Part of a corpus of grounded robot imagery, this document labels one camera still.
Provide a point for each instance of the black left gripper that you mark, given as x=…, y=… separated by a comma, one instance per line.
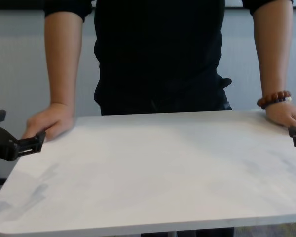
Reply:
x=2, y=145

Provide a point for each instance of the white rolling table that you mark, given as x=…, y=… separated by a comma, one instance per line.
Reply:
x=150, y=172

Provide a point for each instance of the person's left forearm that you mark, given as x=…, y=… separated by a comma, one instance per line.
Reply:
x=273, y=54

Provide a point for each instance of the person's right forearm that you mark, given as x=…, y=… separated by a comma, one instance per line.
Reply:
x=64, y=61

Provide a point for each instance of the person's left hand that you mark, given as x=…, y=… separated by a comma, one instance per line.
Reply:
x=286, y=114

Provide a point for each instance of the person's right hand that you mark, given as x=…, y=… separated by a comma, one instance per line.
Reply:
x=54, y=118

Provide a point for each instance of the person in black clothes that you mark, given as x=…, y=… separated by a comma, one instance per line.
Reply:
x=158, y=61

